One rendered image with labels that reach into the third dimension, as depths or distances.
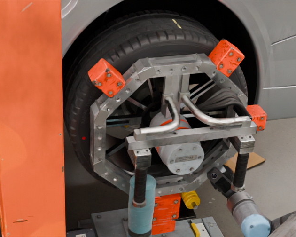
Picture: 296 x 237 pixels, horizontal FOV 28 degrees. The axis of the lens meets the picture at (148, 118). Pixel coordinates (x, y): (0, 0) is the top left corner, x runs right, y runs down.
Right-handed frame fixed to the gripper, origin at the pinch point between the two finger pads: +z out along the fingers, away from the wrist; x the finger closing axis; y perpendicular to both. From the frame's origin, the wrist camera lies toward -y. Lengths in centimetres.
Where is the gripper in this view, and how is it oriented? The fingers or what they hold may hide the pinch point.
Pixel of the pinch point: (213, 163)
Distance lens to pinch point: 226.2
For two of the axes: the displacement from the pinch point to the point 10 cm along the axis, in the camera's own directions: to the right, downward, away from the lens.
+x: 7.2, -6.7, -1.8
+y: 6.3, 5.2, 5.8
